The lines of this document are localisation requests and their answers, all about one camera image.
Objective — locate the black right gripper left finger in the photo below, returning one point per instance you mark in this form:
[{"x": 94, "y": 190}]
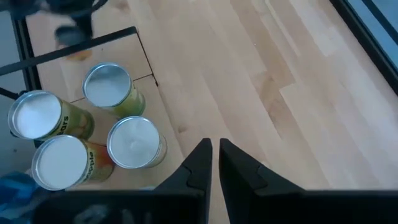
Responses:
[{"x": 196, "y": 177}]

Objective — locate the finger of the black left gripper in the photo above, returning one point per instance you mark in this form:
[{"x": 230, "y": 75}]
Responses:
[{"x": 85, "y": 25}]

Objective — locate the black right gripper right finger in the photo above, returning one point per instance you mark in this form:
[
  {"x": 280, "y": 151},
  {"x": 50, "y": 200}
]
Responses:
[{"x": 242, "y": 186}]

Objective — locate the pears label tin can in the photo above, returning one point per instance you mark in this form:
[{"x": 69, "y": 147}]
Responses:
[
  {"x": 37, "y": 115},
  {"x": 107, "y": 85}
]

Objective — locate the mixed fruit label tin can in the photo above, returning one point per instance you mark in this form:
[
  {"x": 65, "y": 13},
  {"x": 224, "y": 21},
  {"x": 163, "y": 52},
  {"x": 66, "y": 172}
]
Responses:
[{"x": 135, "y": 141}]

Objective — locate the apple label tin can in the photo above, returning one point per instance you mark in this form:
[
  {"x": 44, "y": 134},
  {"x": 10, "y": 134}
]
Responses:
[{"x": 59, "y": 161}]

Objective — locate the black shelf side frame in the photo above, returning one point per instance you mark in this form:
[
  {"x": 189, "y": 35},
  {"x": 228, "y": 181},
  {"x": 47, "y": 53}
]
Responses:
[{"x": 102, "y": 40}]

